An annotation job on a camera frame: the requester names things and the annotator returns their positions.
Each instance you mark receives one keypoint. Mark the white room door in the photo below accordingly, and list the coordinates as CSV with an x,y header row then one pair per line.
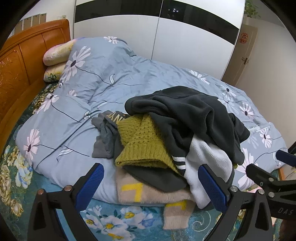
x,y
245,53

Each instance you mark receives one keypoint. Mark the teal floral bed sheet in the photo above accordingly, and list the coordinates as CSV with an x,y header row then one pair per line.
x,y
46,178

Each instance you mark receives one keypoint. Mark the olive yellow knit sweater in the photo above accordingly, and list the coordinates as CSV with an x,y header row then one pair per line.
x,y
138,143

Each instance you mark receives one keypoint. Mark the pink floral pillow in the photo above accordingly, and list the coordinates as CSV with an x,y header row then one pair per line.
x,y
55,54

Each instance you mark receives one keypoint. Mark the beige wall card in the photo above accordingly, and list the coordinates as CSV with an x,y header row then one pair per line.
x,y
43,18
35,20
27,23

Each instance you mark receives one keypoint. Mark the blue floral duvet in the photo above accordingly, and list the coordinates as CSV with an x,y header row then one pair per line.
x,y
115,76

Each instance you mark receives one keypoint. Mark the red door decoration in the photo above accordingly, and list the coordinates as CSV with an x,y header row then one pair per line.
x,y
243,38

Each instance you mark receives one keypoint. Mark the beige sweater yellow pattern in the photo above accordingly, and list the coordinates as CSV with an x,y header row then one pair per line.
x,y
152,194

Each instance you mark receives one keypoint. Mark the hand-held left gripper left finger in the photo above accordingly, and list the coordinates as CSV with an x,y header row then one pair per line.
x,y
92,183

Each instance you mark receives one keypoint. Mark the grey printed garment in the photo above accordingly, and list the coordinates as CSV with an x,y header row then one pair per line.
x,y
104,143

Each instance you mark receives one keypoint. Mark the orange wooden headboard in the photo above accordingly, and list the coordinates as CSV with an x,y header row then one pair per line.
x,y
23,64

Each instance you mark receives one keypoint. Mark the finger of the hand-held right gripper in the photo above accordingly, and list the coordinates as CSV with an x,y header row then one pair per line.
x,y
259,176
286,157

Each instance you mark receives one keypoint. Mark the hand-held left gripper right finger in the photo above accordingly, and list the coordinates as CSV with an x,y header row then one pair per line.
x,y
212,187

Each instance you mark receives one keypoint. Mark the white wardrobe black stripe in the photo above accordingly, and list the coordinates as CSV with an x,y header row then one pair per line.
x,y
185,46

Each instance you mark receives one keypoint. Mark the dark fleece jacket white lining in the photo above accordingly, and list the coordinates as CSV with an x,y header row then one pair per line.
x,y
185,109

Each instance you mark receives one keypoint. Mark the yellow floral pillow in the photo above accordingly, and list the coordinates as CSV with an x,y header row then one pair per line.
x,y
52,73

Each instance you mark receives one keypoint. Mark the green potted plant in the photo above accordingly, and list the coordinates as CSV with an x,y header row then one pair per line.
x,y
252,9

